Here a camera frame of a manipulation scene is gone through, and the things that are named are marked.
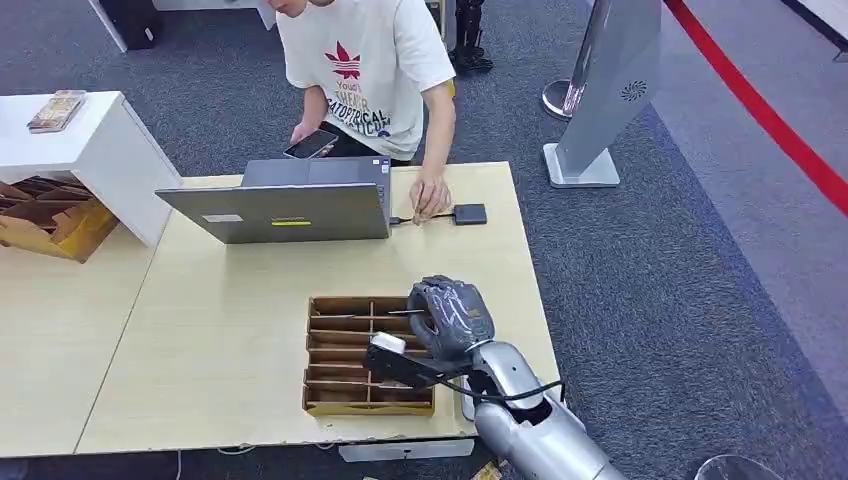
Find wooden slotted card box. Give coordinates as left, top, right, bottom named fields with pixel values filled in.
left=302, top=296, right=437, bottom=419

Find person's left hand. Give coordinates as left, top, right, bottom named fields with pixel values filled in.
left=408, top=170, right=454, bottom=225

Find person's hand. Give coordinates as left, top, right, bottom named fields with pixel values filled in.
left=289, top=121, right=337, bottom=159
left=408, top=170, right=454, bottom=225

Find black adapter box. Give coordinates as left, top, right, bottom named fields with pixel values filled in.
left=453, top=203, right=488, bottom=227

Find grey laptop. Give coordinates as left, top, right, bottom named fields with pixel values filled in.
left=153, top=155, right=393, bottom=245

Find black smartphone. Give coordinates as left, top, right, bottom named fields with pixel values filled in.
left=283, top=129, right=340, bottom=161

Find person's right hand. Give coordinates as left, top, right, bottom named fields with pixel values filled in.
left=289, top=121, right=337, bottom=159

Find person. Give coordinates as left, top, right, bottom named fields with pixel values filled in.
left=268, top=0, right=458, bottom=167

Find chrome stanchion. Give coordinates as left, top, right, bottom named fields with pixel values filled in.
left=541, top=0, right=614, bottom=122

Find black robot legs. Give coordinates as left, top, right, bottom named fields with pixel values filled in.
left=449, top=0, right=496, bottom=75

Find white bar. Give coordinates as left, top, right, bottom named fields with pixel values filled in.
left=339, top=438, right=476, bottom=464

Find grey kiosk stand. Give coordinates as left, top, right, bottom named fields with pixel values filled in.
left=543, top=0, right=664, bottom=189

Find white side table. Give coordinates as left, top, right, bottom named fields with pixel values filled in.
left=0, top=90, right=183, bottom=248

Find yellow cardboard box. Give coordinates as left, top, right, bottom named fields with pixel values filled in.
left=0, top=198, right=121, bottom=264

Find red barrier belt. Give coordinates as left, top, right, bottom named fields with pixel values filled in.
left=664, top=0, right=848, bottom=218

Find black cabinet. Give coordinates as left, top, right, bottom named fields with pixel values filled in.
left=99, top=0, right=164, bottom=52

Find clear round dome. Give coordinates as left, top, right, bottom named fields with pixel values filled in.
left=693, top=454, right=786, bottom=480

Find brown cardboard pieces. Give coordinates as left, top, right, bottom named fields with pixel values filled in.
left=0, top=175, right=94, bottom=230

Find stack of cards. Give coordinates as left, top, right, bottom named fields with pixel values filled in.
left=26, top=89, right=88, bottom=135

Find white platform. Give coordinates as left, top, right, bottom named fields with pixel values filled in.
left=781, top=0, right=848, bottom=62

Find black cable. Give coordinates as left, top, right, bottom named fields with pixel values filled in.
left=389, top=210, right=457, bottom=227

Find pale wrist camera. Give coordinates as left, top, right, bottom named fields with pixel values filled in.
left=362, top=331, right=440, bottom=391

